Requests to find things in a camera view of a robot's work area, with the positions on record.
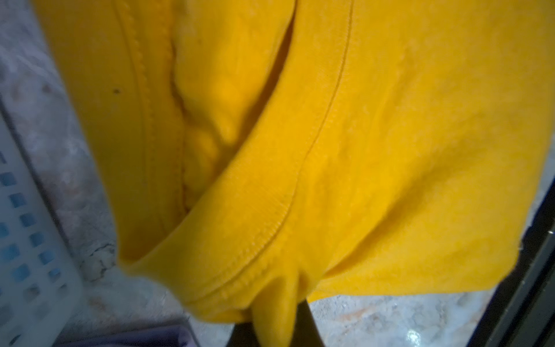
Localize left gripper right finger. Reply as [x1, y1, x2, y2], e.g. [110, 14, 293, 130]
[294, 301, 325, 347]

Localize purple Persist t-shirt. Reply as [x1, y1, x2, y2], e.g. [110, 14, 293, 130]
[56, 325, 197, 347]

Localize yellow t-shirt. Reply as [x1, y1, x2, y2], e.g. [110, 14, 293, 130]
[33, 1, 554, 346]

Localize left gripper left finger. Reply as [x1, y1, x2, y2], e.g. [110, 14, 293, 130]
[226, 322, 260, 347]

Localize white perforated plastic basket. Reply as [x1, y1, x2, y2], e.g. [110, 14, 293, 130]
[1, 121, 83, 346]

